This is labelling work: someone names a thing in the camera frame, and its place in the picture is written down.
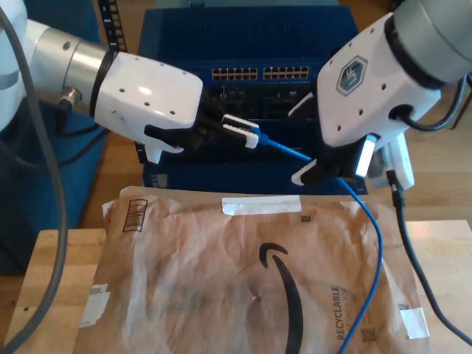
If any blue network cable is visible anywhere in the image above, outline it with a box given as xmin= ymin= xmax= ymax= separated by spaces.
xmin=257 ymin=133 xmax=384 ymax=354

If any black rack server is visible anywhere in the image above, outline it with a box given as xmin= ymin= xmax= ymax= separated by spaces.
xmin=201 ymin=83 xmax=319 ymax=122

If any dark blue flat chassis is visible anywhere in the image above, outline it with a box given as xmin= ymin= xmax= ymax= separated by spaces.
xmin=142 ymin=161 xmax=369 ymax=195

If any white tape strip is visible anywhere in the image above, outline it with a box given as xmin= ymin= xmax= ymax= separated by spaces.
xmin=221 ymin=195 xmax=302 ymax=217

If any brown paper mailer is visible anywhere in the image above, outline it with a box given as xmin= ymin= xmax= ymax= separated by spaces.
xmin=72 ymin=185 xmax=433 ymax=354

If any blue couch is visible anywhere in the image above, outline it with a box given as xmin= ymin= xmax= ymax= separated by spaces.
xmin=0 ymin=0 xmax=110 ymax=276

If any small white paper label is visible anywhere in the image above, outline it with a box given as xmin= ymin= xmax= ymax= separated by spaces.
xmin=399 ymin=308 xmax=431 ymax=340

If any white barcode shipping label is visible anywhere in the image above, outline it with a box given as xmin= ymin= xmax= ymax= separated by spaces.
xmin=78 ymin=282 xmax=111 ymax=329

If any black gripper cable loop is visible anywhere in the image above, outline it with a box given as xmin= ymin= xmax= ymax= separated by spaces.
xmin=392 ymin=72 xmax=472 ymax=133

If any black cable with silver connector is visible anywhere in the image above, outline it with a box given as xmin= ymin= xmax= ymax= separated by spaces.
xmin=0 ymin=86 xmax=111 ymax=171

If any blue network switch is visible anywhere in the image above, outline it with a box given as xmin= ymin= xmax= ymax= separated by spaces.
xmin=136 ymin=6 xmax=361 ymax=88

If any black camera cable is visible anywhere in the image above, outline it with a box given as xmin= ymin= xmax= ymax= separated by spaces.
xmin=385 ymin=167 xmax=472 ymax=344

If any thick grey cable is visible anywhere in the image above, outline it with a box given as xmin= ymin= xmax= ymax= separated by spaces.
xmin=0 ymin=5 xmax=72 ymax=354

